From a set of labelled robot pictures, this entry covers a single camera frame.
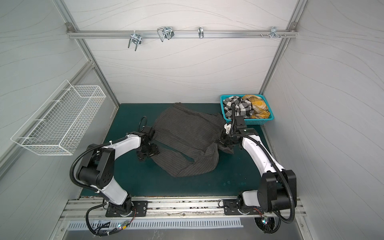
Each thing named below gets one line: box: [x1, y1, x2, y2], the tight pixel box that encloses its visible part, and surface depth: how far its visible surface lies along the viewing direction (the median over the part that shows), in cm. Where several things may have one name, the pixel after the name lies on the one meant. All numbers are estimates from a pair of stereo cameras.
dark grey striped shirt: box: [150, 102, 234, 178], surface depth 101 cm
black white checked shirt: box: [223, 95, 254, 119], surface depth 108 cm
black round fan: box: [254, 217, 276, 233], surface depth 73 cm
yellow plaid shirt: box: [242, 94, 271, 119], surface depth 106 cm
